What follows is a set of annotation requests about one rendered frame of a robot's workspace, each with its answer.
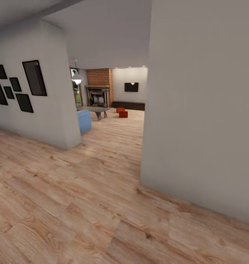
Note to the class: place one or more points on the wood fireplace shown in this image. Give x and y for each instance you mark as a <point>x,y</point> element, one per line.
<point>98,96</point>

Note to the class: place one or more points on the room light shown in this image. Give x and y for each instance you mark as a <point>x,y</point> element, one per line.
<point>76,76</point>

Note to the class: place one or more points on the cabinet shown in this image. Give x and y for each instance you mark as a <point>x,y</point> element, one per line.
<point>129,105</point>

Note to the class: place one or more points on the door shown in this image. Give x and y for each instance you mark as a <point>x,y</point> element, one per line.
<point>77,91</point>

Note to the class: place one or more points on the sofa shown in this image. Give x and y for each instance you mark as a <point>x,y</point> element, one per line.
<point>84,120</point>

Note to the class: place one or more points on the wall mounted tv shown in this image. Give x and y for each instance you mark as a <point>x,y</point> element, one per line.
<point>131,87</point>

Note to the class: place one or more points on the coffee table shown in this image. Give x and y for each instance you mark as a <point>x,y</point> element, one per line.
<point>97,110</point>

